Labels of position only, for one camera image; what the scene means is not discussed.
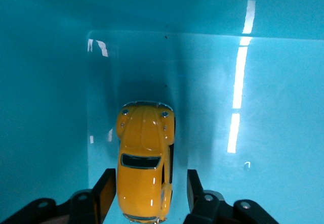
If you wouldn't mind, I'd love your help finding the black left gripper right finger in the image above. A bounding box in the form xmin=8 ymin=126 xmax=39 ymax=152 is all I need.
xmin=183 ymin=168 xmax=289 ymax=224

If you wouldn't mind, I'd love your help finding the teal plastic bin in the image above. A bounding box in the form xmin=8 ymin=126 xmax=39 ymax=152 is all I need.
xmin=0 ymin=0 xmax=324 ymax=224

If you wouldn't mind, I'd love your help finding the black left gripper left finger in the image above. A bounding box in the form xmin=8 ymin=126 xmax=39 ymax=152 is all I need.
xmin=0 ymin=167 xmax=117 ymax=224

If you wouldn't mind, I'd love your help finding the yellow beetle toy car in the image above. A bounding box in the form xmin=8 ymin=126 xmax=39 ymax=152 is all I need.
xmin=115 ymin=100 xmax=177 ymax=224

